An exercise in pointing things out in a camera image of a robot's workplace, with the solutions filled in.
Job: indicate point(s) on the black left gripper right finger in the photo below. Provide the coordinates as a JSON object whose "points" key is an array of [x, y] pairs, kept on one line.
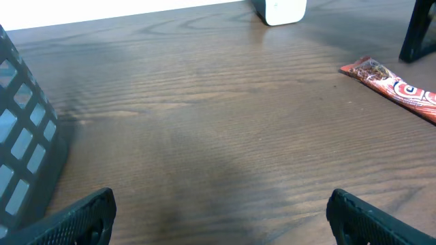
{"points": [[356, 222]]}

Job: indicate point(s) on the grey plastic shopping basket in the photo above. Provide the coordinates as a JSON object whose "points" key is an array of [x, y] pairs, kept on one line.
{"points": [[32, 151]]}

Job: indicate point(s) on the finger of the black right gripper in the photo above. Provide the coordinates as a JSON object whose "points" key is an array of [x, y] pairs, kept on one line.
{"points": [[420, 36]]}

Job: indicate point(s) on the brown chocolate bar wrapper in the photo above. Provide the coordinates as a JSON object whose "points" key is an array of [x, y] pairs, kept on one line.
{"points": [[383, 81]]}

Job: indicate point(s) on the white barcode scanner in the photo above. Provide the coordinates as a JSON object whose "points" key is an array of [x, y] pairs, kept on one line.
{"points": [[280, 12]]}

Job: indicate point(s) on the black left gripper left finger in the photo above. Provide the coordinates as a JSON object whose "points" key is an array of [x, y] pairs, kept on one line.
{"points": [[88, 221]]}

